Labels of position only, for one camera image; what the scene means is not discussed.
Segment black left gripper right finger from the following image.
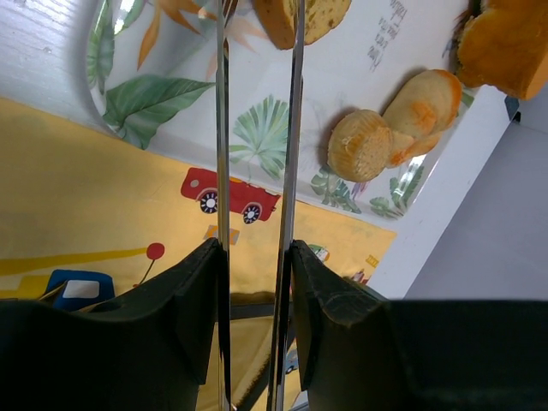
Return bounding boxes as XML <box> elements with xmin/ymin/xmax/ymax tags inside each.
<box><xmin>290</xmin><ymin>241</ymin><xmax>547</xmax><ymax>410</ymax></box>

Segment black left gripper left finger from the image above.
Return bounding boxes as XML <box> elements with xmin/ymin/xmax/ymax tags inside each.
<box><xmin>1</xmin><ymin>239</ymin><xmax>221</xmax><ymax>410</ymax></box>

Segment metal serving tongs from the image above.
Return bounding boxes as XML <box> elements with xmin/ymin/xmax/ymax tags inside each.
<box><xmin>216</xmin><ymin>1</ymin><xmax>305</xmax><ymax>410</ymax></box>

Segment toasted bread slice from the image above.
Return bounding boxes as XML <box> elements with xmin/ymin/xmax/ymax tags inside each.
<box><xmin>252</xmin><ymin>0</ymin><xmax>351</xmax><ymax>50</ymax></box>

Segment twisted orange bread roll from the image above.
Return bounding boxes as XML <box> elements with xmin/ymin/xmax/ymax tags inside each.
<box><xmin>383</xmin><ymin>69</ymin><xmax>462</xmax><ymax>168</ymax></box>

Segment yellow vehicle print placemat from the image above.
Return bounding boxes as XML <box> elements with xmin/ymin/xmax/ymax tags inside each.
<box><xmin>1</xmin><ymin>99</ymin><xmax>396</xmax><ymax>407</ymax></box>

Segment small round muffin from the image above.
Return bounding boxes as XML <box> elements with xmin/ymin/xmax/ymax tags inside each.
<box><xmin>327</xmin><ymin>110</ymin><xmax>393</xmax><ymax>182</ymax></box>

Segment leaf patterned white tray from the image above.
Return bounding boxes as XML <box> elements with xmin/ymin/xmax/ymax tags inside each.
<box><xmin>86</xmin><ymin>1</ymin><xmax>468</xmax><ymax>220</ymax></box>

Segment tall orange round cake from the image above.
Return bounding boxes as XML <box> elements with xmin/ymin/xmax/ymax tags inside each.
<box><xmin>456</xmin><ymin>0</ymin><xmax>547</xmax><ymax>100</ymax></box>

